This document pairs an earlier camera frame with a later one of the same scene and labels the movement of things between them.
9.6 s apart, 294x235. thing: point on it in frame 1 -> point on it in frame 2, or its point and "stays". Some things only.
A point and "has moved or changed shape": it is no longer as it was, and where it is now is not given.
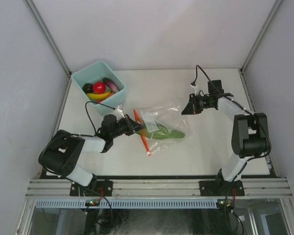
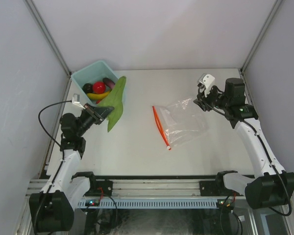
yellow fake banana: [98, 96] stays
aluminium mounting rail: [159, 187] stays
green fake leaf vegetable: [163, 133] -> [114, 100]
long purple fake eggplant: [111, 85] stays
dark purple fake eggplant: [87, 87] stays
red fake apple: [99, 87] stays
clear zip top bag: [164, 127] has moved or changed shape
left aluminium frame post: [38, 18] stays
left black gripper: [132, 126] -> [98, 114]
